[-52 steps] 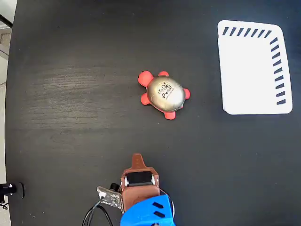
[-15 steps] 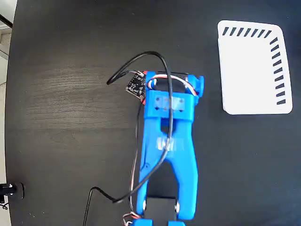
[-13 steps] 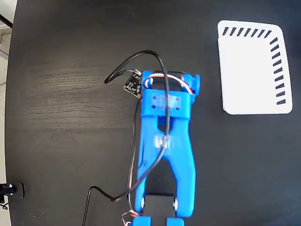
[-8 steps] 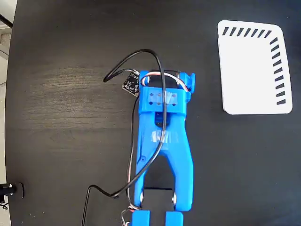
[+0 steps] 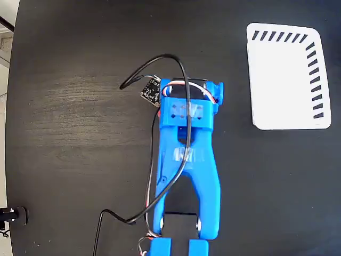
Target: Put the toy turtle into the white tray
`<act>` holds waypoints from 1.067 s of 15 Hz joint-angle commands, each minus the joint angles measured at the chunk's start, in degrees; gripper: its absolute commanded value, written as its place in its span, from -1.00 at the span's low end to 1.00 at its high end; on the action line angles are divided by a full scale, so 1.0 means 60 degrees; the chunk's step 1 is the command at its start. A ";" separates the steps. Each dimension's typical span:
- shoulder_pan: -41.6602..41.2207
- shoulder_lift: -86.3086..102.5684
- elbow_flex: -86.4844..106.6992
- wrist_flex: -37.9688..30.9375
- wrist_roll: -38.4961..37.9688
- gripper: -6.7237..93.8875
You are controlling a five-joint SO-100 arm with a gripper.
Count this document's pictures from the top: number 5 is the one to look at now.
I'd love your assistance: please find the black camera cable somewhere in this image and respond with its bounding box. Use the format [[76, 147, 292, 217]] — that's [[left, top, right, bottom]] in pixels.
[[92, 54, 193, 256]]

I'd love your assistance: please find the black metal bar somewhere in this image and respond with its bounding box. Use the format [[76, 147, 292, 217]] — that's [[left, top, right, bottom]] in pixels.
[[0, 15, 15, 32]]

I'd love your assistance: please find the white plastic tray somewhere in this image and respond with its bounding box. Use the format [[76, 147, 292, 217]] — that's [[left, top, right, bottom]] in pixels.
[[246, 22, 332, 131]]

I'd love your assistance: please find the white red black servo wire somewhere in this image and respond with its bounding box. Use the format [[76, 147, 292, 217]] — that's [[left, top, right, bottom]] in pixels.
[[161, 82, 218, 105]]

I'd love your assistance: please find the clear tape strip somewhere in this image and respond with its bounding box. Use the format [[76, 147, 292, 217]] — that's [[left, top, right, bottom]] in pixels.
[[172, 147, 205, 163], [170, 103, 205, 120]]

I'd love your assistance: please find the black table clamp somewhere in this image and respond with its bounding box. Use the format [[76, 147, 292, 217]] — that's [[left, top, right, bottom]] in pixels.
[[0, 205, 29, 227]]

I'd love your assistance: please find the black camera circuit board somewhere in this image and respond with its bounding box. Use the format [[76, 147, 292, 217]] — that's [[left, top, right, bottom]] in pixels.
[[140, 75, 163, 108]]

